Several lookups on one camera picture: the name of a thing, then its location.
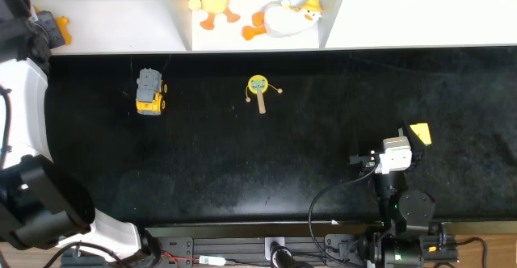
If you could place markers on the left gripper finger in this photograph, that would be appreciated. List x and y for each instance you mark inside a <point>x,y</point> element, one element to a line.
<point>50,28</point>

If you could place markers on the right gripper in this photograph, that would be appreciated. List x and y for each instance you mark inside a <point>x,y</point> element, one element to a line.
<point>361,160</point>

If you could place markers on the orange toy figure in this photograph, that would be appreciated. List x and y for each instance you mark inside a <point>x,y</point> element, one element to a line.
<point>64,28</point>

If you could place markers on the grey and yellow toy truck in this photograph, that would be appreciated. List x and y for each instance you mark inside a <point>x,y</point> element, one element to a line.
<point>150,92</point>

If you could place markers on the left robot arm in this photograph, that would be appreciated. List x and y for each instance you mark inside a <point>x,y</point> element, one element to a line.
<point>24,98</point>

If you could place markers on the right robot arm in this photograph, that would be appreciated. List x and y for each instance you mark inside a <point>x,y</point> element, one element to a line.
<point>404,211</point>

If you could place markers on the white shelf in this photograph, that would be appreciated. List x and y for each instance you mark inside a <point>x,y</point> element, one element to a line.
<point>404,18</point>

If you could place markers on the yellow plush duck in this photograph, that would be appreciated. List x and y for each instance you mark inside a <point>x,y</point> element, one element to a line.
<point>214,1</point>

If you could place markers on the yellow rattle drum toy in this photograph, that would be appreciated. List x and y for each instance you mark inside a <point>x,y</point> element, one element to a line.
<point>257,85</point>

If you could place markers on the white plush duck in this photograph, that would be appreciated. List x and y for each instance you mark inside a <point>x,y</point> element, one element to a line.
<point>284,19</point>

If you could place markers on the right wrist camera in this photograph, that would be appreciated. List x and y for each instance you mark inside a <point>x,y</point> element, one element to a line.
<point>396,155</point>

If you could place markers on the mounting rail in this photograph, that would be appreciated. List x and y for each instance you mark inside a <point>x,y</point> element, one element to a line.
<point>242,248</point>

